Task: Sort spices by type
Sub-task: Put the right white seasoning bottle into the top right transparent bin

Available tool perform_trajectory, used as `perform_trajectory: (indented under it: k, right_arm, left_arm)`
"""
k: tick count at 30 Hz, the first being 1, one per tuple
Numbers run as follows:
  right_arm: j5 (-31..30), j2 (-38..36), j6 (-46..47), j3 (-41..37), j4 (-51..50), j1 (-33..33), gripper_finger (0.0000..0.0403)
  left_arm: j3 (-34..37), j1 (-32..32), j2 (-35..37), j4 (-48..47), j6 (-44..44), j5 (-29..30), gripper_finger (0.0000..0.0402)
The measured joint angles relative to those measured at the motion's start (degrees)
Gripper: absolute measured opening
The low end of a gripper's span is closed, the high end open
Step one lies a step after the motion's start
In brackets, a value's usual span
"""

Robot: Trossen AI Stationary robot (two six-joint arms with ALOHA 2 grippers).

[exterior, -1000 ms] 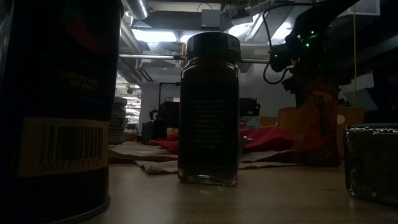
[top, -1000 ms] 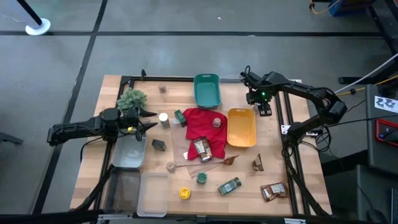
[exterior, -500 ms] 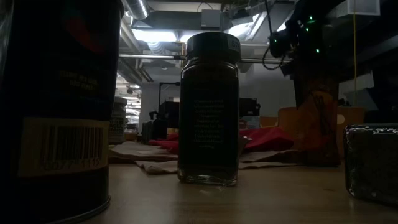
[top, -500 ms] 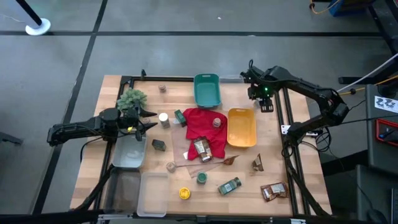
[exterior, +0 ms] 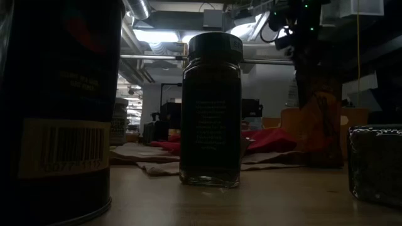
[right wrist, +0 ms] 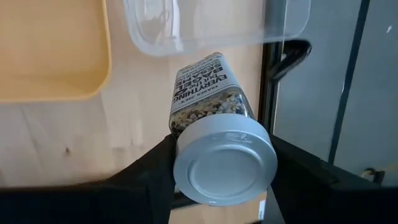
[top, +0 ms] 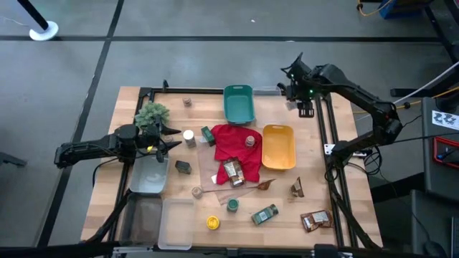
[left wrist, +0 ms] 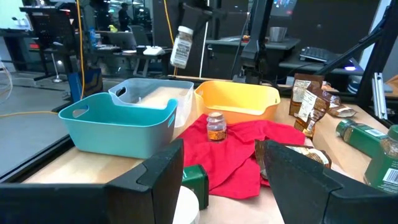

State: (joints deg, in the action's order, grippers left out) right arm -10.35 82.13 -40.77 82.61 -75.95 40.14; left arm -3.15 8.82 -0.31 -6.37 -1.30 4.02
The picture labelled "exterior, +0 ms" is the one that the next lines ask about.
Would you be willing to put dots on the brown spice packet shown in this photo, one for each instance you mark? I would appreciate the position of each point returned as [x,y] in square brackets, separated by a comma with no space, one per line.
[320,132]

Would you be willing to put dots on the green-lid square spice jar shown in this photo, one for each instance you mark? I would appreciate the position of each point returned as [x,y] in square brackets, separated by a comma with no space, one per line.
[210,125]

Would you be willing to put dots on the silver ventilation duct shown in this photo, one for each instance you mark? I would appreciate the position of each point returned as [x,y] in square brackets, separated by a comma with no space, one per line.
[139,7]

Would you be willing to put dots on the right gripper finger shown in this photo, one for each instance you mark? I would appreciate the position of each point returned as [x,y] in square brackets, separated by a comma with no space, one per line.
[307,91]
[329,91]

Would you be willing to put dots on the grey ceiling box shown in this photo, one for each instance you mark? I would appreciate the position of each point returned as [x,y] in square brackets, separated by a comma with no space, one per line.
[213,19]

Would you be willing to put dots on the black monitor box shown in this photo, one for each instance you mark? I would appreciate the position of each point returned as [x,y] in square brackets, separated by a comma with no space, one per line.
[251,108]

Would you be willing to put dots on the beige cloth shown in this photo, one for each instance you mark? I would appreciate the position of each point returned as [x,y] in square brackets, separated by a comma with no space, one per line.
[141,153]

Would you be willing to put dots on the black equipment rack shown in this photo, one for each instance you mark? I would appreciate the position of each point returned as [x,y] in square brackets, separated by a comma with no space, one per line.
[171,116]

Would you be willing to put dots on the red cloth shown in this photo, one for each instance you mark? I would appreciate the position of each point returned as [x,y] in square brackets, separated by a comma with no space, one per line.
[270,141]

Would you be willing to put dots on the green herb jar with label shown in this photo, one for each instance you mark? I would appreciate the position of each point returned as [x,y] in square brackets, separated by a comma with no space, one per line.
[377,163]

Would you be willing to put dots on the silver horizontal pipe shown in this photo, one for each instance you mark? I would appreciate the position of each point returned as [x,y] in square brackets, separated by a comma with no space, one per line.
[150,57]

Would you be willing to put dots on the ceiling light panel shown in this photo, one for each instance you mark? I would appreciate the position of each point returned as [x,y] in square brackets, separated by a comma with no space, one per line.
[155,36]

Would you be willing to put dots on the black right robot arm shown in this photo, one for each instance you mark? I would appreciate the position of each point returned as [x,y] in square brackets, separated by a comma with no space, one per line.
[301,15]

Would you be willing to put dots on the yellow round cap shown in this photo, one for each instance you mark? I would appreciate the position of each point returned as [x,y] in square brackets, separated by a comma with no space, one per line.
[63,94]

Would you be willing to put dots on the yellow plastic bin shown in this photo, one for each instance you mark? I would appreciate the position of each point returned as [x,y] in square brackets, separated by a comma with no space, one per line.
[358,138]

